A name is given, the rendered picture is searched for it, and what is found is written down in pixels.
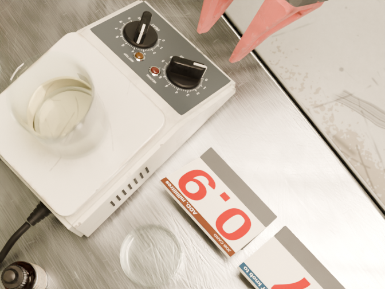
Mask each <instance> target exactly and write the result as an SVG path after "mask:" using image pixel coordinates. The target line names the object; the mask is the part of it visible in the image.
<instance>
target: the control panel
mask: <svg viewBox="0 0 385 289"><path fill-rule="evenodd" d="M144 11H149V12H151V13H152V19H151V22H150V25H151V26H152V27H153V28H154V29H155V31H156V32H157V35H158V40H157V42H156V44H155V45H154V46H153V47H151V48H147V49H142V48H137V47H135V46H133V45H131V44H130V43H129V42H128V41H127V40H126V39H125V38H124V34H123V30H124V27H125V25H126V24H127V23H129V22H131V21H140V20H141V17H142V14H143V12H144ZM90 30H91V31H92V33H93V34H95V35H96V36H97V37H98V38H99V39H100V40H101V41H102V42H103V43H104V44H106V46H107V47H109V48H110V50H111V51H113V53H115V54H116V55H117V56H118V57H119V58H120V59H121V60H122V61H123V62H124V63H125V64H127V65H128V66H129V67H130V68H131V69H132V70H133V71H134V72H135V73H136V74H137V75H138V76H139V77H140V78H141V79H142V80H143V81H144V82H145V83H147V84H148V85H149V86H150V87H151V88H152V89H153V90H154V91H155V92H156V93H157V94H158V95H159V96H160V97H161V98H162V99H163V100H164V101H165V102H166V103H168V104H169V105H170V106H171V107H172V108H173V109H174V110H175V111H176V112H177V113H178V114H180V115H181V116H182V115H184V114H185V113H187V112H188V111H189V110H191V109H192V108H194V107H195V106H197V105H198V104H199V103H201V102H202V101H204V100H205V99H207V98H208V97H209V96H211V95H212V94H214V93H215V92H216V91H218V90H220V89H221V88H222V87H224V86H225V85H227V84H228V83H229V82H230V81H231V80H230V79H229V78H228V77H227V76H225V75H224V74H223V73H222V72H221V71H220V70H219V69H218V68H217V67H216V66H215V65H213V64H212V63H211V62H210V61H209V60H208V59H207V58H206V57H205V56H204V55H203V54H201V53H200V52H199V51H198V50H197V49H196V48H195V47H193V46H192V45H191V44H190V43H189V42H188V41H187V40H186V39H185V38H184V37H183V36H181V35H180V34H179V33H178V32H177V31H176V30H175V29H174V28H173V27H172V26H171V25H169V24H168V23H167V22H166V21H165V20H164V19H163V18H162V17H161V16H160V15H159V14H158V13H156V12H155V11H154V10H153V9H152V8H151V7H149V6H148V5H147V4H146V3H145V2H141V3H139V4H137V5H136V6H134V7H132V8H130V9H128V10H126V11H124V12H122V13H120V14H118V15H116V16H114V17H112V18H110V19H108V20H106V21H104V22H102V23H100V24H98V25H96V26H94V27H92V28H90ZM137 52H140V53H142V54H143V56H144V57H143V59H138V58H136V57H135V54H136V53H137ZM173 56H178V57H182V58H186V59H189V60H193V61H196V62H199V63H202V64H205V66H206V67H207V69H206V71H205V74H204V75H203V77H202V78H201V81H200V83H199V85H198V86H197V87H195V88H193V89H182V88H179V87H177V86H175V85H173V83H172V82H170V81H169V79H168V77H167V74H166V70H167V67H168V65H169V63H170V61H171V59H172V57H173ZM152 67H157V68H158V69H159V73H158V74H154V73H152V72H151V68H152Z"/></svg>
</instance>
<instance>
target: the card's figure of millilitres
mask: <svg viewBox="0 0 385 289"><path fill-rule="evenodd" d="M169 180H170V181H171V182H172V184H173V185H174V186H175V187H176V188H177V189H178V190H179V191H180V192H181V193H182V194H183V195H184V197H185V198H186V199H187V200H188V201H189V202H190V203H191V205H192V206H193V207H194V208H195V209H196V210H197V211H198V212H199V213H200V214H201V215H202V216H203V217H204V219H205V220H206V221H207V222H208V223H209V224H210V225H211V226H212V227H213V228H214V229H215V230H216V231H217V233H218V234H219V235H220V236H221V237H222V238H223V239H224V240H225V241H226V242H227V243H228V245H229V246H230V247H231V248H232V249H233V250H235V249H236V248H237V247H238V246H240V245H241V244H242V243H243V242H244V241H246V240H247V239H248V238H249V237H250V236H252V235H253V234H254V233H256V231H258V230H259V229H260V227H259V226H258V225H257V223H256V222H255V221H254V220H253V219H252V218H251V217H250V216H249V215H248V214H247V213H246V212H245V211H244V210H243V209H242V208H241V207H240V205H239V204H238V203H237V202H236V201H235V200H234V199H233V198H232V197H231V195H230V194H229V193H228V192H227V191H226V190H225V189H224V188H223V187H222V186H221V185H220V184H219V183H218V182H217V181H216V180H215V179H214V178H213V176H212V175H211V174H210V173H209V172H208V171H207V170H206V169H205V168H204V167H203V166H202V165H201V164H200V163H199V162H198V161H197V162H195V163H193V164H192V165H190V166H189V167H187V168H185V169H183V170H182V171H180V172H179V173H177V174H175V175H173V176H172V177H170V178H169Z"/></svg>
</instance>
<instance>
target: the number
mask: <svg viewBox="0 0 385 289"><path fill-rule="evenodd" d="M246 265H247V266H248V267H249V268H250V269H251V270H252V271H253V272H254V273H255V274H256V275H257V276H258V278H259V279H260V280H261V281H262V282H263V283H264V285H266V286H267V288H268V289H317V288H316V287H315V286H314V285H313V283H312V282H311V281H310V280H309V279H308V278H307V277H306V276H305V275H304V274H303V273H302V272H301V271H300V270H299V269H298V268H297V267H296V265H295V264H294V263H293V262H292V261H291V260H290V259H289V258H288V257H287V256H286V254H284V253H283V251H282V250H280V249H279V247H278V246H277V245H276V244H275V243H274V242H273V241H272V242H271V243H270V244H268V245H267V246H266V247H265V248H264V249H263V250H262V251H260V252H259V253H258V254H257V255H255V257H253V258H252V259H251V260H250V261H249V262H247V263H246Z"/></svg>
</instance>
